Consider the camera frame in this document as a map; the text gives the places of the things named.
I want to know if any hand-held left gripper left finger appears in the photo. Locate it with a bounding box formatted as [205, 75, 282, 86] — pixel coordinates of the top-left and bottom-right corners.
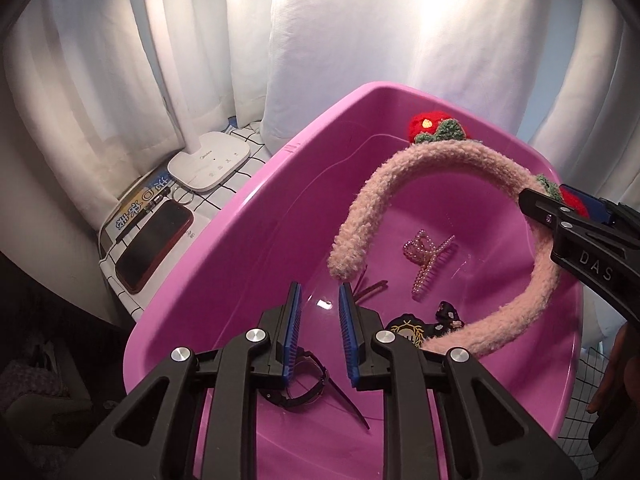
[75, 281, 303, 480]

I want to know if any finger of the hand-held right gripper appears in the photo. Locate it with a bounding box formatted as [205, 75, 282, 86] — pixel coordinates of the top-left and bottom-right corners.
[518, 187, 593, 235]
[560, 185, 621, 226]

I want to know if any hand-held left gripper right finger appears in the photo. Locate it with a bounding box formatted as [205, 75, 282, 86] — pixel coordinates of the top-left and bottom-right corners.
[337, 282, 583, 480]

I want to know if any dark brown hair pin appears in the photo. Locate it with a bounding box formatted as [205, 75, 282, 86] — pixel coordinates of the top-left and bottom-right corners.
[352, 280, 389, 306]

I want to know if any black wrist watch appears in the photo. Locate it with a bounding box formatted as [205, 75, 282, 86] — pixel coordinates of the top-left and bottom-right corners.
[260, 347, 372, 431]

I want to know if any black gold embroidered hair clip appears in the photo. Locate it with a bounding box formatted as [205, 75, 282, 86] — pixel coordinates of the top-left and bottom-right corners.
[387, 312, 429, 350]

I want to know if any pink plastic basin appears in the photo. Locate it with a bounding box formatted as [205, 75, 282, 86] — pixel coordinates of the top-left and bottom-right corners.
[122, 81, 585, 480]

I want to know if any black printed hair bow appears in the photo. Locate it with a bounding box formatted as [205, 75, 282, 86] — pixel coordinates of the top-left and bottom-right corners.
[425, 300, 467, 337]

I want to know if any pearl hair claw clip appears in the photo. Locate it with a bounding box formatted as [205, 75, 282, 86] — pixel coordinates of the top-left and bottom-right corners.
[402, 230, 457, 302]

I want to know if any pink plush strawberry headband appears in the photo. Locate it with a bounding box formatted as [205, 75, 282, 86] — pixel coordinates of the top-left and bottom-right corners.
[327, 109, 596, 361]

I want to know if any person's right hand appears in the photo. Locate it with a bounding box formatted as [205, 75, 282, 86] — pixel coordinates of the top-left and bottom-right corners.
[589, 321, 640, 458]

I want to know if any red case smartphone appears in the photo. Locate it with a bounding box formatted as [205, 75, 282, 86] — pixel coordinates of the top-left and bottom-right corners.
[114, 199, 194, 294]

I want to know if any cream curtain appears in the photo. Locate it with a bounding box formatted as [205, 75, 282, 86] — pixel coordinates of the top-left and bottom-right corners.
[260, 0, 640, 156]

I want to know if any white sheer curtain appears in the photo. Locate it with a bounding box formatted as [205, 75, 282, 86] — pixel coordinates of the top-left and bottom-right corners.
[0, 0, 273, 233]

